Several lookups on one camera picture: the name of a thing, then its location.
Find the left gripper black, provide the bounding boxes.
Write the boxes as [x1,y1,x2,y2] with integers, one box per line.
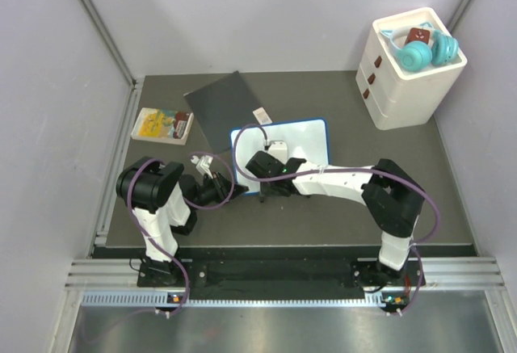
[190,170,248,211]

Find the blue framed whiteboard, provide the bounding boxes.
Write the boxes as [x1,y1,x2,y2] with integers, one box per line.
[229,118,330,176]

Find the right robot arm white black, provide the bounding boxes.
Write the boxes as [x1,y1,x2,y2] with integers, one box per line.
[246,151,424,287]

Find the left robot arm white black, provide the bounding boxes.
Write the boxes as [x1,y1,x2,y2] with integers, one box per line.
[116,153,249,288]

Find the dark grey notebook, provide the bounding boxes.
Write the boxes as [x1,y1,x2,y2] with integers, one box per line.
[184,71,263,153]

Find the yellow picture book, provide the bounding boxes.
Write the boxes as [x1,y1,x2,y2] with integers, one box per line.
[131,107,195,145]

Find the brown square toy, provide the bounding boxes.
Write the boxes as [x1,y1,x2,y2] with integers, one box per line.
[405,27,431,44]

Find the teal headphones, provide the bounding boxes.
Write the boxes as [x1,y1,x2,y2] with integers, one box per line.
[380,26,460,73]

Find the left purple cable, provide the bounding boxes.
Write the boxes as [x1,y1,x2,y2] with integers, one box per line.
[126,150,236,317]

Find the purple cable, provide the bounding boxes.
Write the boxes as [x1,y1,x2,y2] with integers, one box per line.
[233,124,442,316]
[126,150,236,317]

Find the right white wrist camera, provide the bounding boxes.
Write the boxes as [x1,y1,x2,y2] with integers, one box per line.
[264,141,288,164]

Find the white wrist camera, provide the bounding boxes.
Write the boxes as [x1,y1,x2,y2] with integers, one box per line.
[264,141,288,164]
[191,155,213,178]

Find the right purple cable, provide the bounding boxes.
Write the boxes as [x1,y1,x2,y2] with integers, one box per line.
[233,124,442,316]

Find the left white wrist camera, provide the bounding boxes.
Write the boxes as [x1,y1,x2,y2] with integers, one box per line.
[191,155,213,178]

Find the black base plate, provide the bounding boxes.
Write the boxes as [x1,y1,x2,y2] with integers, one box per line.
[137,255,425,300]

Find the grey slotted cable duct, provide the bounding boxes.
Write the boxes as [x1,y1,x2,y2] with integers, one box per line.
[82,291,406,309]

